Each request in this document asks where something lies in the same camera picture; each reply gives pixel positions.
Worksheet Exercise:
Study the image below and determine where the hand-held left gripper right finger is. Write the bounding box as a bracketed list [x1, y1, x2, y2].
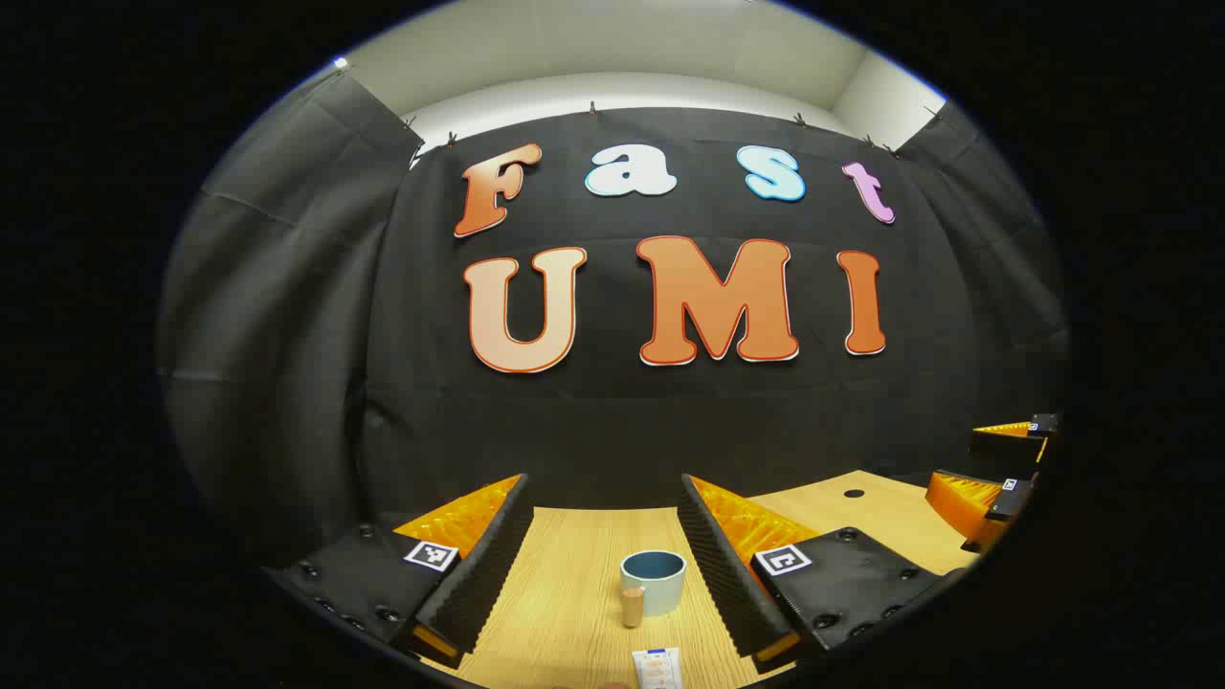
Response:
[678, 473, 968, 676]

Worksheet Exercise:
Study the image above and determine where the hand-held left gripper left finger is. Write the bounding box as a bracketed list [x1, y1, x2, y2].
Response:
[263, 472, 535, 669]

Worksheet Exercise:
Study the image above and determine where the light blue cup wooden handle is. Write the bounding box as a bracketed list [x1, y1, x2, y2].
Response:
[619, 550, 687, 630]

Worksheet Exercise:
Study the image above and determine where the white toothpaste tube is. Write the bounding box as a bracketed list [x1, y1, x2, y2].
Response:
[632, 648, 682, 689]

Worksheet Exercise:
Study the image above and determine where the wooden desktop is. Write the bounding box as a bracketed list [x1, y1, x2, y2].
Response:
[421, 469, 977, 689]

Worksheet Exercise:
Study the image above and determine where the black backdrop cloth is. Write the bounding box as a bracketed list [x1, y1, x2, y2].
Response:
[158, 67, 1071, 566]

